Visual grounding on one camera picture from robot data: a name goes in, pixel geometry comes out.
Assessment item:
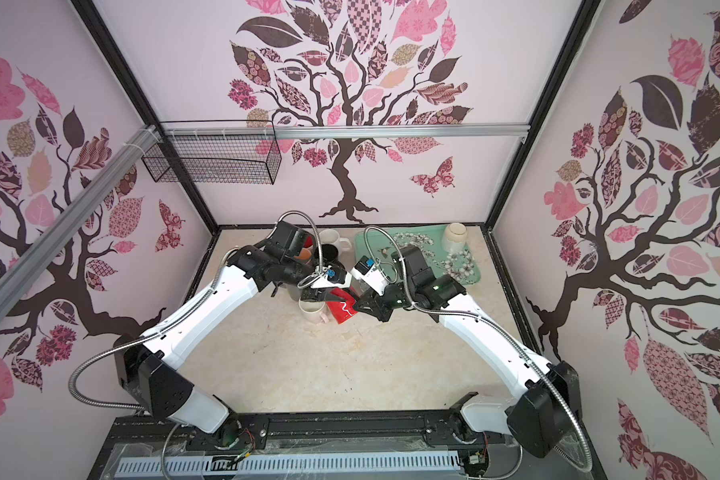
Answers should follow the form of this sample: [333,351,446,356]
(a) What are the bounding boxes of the aluminium rail left wall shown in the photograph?
[0,125,158,323]

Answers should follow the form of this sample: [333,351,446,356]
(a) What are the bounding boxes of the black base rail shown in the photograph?
[89,407,517,479]

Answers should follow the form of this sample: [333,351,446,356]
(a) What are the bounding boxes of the aluminium rail back wall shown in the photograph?
[163,123,530,140]

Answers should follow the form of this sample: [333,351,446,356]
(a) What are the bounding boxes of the mint green floral tray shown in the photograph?
[354,225,481,286]

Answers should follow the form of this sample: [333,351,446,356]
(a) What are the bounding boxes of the black corner frame post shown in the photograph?
[70,0,220,235]

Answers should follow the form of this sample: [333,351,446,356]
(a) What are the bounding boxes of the black and white mug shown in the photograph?
[320,244,343,267]

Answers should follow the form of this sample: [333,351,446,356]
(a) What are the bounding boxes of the white slotted cable duct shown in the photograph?
[114,451,461,479]

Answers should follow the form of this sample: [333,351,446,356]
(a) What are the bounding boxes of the peach and cream mug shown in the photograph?
[294,248,313,263]

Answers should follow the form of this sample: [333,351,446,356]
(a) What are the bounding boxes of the black wire basket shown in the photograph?
[141,119,283,185]

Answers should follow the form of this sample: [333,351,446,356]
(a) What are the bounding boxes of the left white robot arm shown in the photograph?
[114,221,347,444]

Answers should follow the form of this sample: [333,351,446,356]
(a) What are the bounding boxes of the pale pink mug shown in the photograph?
[298,300,330,324]

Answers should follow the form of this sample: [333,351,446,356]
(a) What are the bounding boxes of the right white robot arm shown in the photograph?
[351,247,591,466]

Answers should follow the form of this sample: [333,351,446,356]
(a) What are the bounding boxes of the black right corner post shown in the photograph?
[483,0,604,232]

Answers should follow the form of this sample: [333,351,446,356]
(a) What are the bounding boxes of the aluminium rail wall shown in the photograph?
[163,123,530,140]
[0,125,158,323]

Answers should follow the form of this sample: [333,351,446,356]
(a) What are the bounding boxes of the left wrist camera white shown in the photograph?
[310,265,352,289]

